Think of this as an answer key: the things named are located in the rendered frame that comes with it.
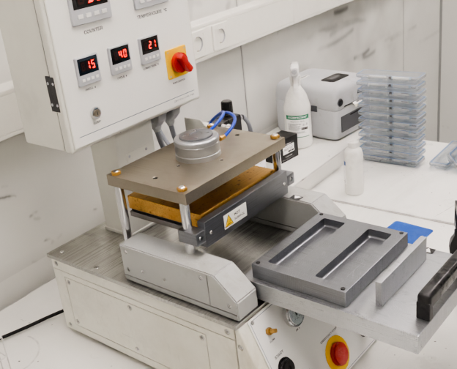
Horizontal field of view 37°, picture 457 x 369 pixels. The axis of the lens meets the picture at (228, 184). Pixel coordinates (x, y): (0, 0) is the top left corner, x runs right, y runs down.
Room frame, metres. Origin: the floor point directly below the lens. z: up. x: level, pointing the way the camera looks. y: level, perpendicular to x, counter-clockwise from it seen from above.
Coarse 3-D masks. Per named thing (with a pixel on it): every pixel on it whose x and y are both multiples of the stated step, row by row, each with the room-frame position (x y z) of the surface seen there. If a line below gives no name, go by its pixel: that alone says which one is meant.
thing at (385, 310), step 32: (416, 256) 0.87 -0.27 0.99; (448, 256) 0.90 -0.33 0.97; (256, 288) 0.89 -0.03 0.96; (288, 288) 0.86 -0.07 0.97; (384, 288) 0.79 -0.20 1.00; (416, 288) 0.82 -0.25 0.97; (448, 288) 0.81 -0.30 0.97; (320, 320) 0.81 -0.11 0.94; (352, 320) 0.78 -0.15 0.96; (384, 320) 0.76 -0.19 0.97; (416, 320) 0.75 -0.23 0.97; (416, 352) 0.72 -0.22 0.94
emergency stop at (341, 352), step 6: (336, 342) 0.93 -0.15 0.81; (342, 342) 0.94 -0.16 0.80; (330, 348) 0.92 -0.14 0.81; (336, 348) 0.92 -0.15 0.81; (342, 348) 0.92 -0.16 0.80; (330, 354) 0.91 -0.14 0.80; (336, 354) 0.91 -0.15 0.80; (342, 354) 0.92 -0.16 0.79; (348, 354) 0.93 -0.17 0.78; (336, 360) 0.91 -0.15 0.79; (342, 360) 0.91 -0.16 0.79
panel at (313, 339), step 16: (272, 304) 0.90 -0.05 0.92; (256, 320) 0.87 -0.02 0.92; (272, 320) 0.88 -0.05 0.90; (304, 320) 0.92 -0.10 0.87; (256, 336) 0.85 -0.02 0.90; (272, 336) 0.87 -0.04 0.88; (288, 336) 0.88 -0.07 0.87; (304, 336) 0.90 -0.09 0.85; (320, 336) 0.92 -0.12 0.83; (336, 336) 0.94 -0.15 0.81; (352, 336) 0.97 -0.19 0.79; (272, 352) 0.85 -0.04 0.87; (288, 352) 0.87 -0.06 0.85; (304, 352) 0.89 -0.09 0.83; (320, 352) 0.91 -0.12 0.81; (352, 352) 0.95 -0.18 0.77; (272, 368) 0.83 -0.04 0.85; (304, 368) 0.87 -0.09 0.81; (320, 368) 0.89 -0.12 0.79; (336, 368) 0.91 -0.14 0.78
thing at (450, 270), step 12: (456, 252) 0.85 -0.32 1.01; (444, 264) 0.82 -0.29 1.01; (456, 264) 0.82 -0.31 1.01; (444, 276) 0.79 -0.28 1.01; (456, 276) 0.81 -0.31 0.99; (432, 288) 0.76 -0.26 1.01; (444, 288) 0.78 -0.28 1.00; (420, 300) 0.75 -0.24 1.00; (432, 300) 0.75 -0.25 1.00; (420, 312) 0.75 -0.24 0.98; (432, 312) 0.75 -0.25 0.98
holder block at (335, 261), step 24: (336, 216) 1.03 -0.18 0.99; (288, 240) 0.97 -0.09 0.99; (312, 240) 0.98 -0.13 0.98; (336, 240) 0.95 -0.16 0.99; (360, 240) 0.95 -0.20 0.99; (384, 240) 0.95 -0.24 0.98; (264, 264) 0.90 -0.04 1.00; (288, 264) 0.91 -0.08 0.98; (312, 264) 0.88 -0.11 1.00; (336, 264) 0.90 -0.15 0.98; (360, 264) 0.87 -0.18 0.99; (384, 264) 0.89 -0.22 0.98; (312, 288) 0.83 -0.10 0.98; (336, 288) 0.81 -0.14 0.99; (360, 288) 0.83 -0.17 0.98
